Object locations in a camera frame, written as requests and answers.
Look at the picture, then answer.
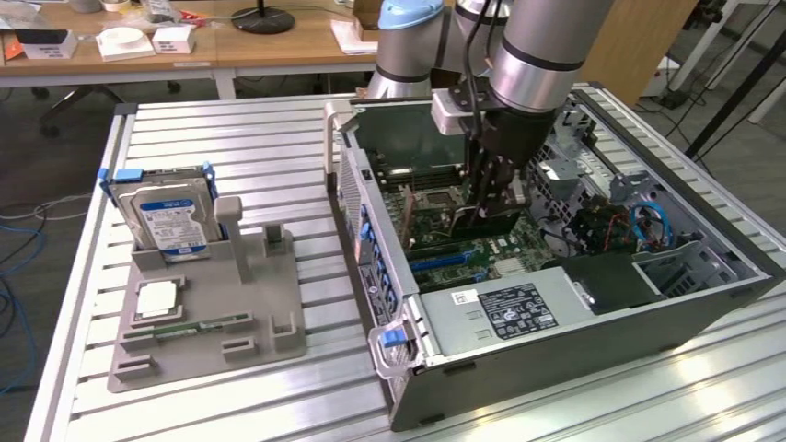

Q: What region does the black graphics card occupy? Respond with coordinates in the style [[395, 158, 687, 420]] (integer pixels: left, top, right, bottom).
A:
[[397, 182, 533, 252]]

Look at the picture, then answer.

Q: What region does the metal CPU socket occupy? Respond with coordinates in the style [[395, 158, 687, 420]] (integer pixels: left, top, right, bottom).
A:
[[415, 189, 460, 212]]

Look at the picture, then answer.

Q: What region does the dark grey PC case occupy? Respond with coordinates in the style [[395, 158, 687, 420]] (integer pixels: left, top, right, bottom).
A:
[[323, 81, 786, 433]]

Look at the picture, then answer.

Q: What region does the white table frame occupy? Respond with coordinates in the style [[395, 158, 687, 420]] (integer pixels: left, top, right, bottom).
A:
[[666, 0, 786, 125]]

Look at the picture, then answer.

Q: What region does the clear plastic bag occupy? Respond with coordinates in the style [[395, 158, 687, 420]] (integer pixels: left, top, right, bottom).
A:
[[137, 0, 185, 24]]

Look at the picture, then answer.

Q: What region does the brown cardboard box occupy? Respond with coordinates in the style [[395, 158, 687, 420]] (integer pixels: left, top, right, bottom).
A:
[[352, 0, 381, 31]]

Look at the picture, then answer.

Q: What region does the grey plastic packet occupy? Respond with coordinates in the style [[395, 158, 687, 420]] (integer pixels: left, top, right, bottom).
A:
[[0, 11, 48, 33]]

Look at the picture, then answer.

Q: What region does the wooden desk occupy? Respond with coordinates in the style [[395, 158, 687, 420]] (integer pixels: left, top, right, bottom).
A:
[[0, 0, 552, 100]]

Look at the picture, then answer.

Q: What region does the black lamp base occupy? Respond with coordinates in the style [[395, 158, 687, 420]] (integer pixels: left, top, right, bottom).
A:
[[229, 0, 297, 36]]

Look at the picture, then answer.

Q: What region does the black slanted stand pole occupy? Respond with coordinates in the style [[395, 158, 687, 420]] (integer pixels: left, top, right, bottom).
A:
[[683, 27, 786, 161]]

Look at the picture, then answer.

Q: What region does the orange cardboard box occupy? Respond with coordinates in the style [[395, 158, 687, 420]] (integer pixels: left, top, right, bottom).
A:
[[0, 34, 25, 64]]

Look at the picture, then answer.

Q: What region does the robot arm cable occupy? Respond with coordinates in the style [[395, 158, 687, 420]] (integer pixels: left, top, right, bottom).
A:
[[460, 0, 511, 139]]

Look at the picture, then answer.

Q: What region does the wooden cabinet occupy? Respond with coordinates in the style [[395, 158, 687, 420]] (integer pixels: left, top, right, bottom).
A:
[[570, 0, 700, 106]]

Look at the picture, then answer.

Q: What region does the grey plastic parts rack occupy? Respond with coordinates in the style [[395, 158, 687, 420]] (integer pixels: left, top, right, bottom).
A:
[[106, 195, 308, 394]]

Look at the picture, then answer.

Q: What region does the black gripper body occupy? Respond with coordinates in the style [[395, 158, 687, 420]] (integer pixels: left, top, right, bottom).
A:
[[471, 104, 559, 180]]

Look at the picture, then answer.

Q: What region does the silver CPU chip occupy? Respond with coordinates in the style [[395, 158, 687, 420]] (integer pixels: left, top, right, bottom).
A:
[[134, 283, 179, 317]]

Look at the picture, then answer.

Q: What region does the white box with black lid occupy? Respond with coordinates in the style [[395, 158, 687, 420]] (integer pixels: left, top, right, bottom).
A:
[[14, 28, 80, 60]]

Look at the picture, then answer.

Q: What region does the blue floor cable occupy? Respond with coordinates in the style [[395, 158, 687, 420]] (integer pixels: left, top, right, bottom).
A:
[[0, 220, 50, 397]]

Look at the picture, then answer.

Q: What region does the blue expansion slot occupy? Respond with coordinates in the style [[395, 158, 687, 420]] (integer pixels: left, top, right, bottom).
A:
[[408, 251, 477, 273]]

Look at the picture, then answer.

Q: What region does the white device with red dot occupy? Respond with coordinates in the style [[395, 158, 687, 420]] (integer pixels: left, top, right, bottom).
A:
[[638, 54, 683, 99]]

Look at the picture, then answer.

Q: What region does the black floor box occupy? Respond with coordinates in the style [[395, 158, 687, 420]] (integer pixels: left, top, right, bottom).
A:
[[659, 89, 692, 111]]

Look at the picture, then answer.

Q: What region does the green RAM stick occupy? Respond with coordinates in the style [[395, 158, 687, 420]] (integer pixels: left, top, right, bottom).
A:
[[152, 317, 235, 342]]

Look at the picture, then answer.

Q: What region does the grey power supply unit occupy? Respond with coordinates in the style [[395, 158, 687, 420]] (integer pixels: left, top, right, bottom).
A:
[[404, 266, 596, 358]]

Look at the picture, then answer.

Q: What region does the hard disk with blue bracket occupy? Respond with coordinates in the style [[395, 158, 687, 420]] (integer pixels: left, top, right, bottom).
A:
[[97, 160, 220, 263]]

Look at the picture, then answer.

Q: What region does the green motherboard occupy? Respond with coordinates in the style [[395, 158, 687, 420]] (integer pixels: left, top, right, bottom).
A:
[[371, 158, 565, 296]]

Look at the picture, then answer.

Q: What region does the white paper booklet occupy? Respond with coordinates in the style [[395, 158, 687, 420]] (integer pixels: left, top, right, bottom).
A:
[[329, 17, 379, 56]]

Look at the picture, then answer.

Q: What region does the blue data wire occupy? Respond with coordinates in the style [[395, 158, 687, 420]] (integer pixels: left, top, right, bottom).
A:
[[631, 201, 676, 252]]

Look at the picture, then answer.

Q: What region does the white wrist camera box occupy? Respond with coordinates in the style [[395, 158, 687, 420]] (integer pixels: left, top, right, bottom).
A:
[[431, 89, 485, 135]]

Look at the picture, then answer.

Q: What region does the black office chair base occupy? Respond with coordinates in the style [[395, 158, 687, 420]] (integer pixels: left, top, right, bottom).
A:
[[29, 78, 184, 138]]

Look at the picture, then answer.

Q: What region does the white box with round dish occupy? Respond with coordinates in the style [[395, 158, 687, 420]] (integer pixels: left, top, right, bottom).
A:
[[94, 26, 156, 62]]

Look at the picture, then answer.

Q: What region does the small white box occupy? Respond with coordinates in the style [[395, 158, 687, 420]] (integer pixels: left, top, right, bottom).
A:
[[150, 25, 197, 54]]

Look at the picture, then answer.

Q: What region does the white floor cable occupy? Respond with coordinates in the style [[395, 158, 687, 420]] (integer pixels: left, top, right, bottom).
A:
[[0, 192, 93, 222]]

